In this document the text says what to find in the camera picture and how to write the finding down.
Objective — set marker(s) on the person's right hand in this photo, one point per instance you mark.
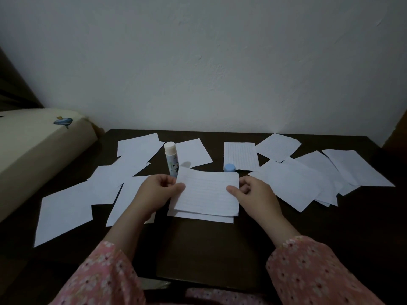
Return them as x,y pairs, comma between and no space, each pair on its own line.
257,203

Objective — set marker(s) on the person's left hand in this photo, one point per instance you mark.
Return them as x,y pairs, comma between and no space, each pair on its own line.
155,196

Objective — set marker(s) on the white panda print glue stick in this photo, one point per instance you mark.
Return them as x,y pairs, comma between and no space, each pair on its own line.
171,158

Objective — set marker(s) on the blue glue stick cap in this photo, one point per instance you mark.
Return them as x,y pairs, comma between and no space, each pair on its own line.
230,168

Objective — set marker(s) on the single lined paper sheet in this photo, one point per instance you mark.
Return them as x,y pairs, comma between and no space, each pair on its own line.
203,216
206,193

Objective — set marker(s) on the white paper sheets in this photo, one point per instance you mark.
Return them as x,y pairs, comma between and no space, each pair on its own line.
136,146

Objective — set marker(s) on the person's right forearm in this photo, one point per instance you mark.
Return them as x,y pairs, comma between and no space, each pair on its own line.
311,270

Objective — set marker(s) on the person's left forearm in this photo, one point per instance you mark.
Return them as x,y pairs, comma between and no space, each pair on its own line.
124,238

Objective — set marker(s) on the beige mattress with whale print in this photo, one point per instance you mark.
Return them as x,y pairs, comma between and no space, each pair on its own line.
31,161

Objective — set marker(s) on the brown wooden furniture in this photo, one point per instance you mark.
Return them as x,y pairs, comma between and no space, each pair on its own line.
397,136

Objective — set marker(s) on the dark brown curtain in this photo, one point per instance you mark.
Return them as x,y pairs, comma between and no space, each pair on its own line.
12,95

